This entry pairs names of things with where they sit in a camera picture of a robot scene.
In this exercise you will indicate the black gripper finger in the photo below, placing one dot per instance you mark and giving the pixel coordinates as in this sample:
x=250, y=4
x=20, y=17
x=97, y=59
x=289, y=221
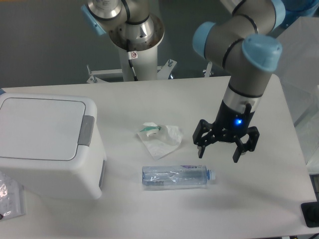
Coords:
x=250, y=144
x=203, y=136

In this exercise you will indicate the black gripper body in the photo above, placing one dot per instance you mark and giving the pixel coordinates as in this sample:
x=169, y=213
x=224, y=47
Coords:
x=230, y=124

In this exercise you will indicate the white plastic trash can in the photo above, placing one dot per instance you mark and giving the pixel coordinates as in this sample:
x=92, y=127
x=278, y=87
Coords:
x=51, y=144

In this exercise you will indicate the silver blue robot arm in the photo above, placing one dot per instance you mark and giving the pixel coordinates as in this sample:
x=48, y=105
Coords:
x=241, y=46

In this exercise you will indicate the clear plastic water bottle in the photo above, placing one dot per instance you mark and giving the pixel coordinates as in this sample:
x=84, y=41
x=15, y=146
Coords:
x=178, y=175

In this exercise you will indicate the crumpled white plastic wrapper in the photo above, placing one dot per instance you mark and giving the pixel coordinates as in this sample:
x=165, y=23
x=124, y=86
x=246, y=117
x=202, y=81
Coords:
x=160, y=140

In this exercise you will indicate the translucent plastic storage box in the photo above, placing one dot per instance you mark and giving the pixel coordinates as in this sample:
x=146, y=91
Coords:
x=298, y=71

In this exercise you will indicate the black device at edge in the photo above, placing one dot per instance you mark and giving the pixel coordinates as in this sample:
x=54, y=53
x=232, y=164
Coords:
x=310, y=212

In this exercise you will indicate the blue plastic bag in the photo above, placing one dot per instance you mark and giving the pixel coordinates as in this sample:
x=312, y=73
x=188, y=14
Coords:
x=297, y=8

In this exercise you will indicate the clear plastic bag packet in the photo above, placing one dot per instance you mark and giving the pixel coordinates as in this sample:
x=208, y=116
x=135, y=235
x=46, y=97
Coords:
x=11, y=198

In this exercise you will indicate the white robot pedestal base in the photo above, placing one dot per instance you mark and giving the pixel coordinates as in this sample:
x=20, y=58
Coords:
x=137, y=45

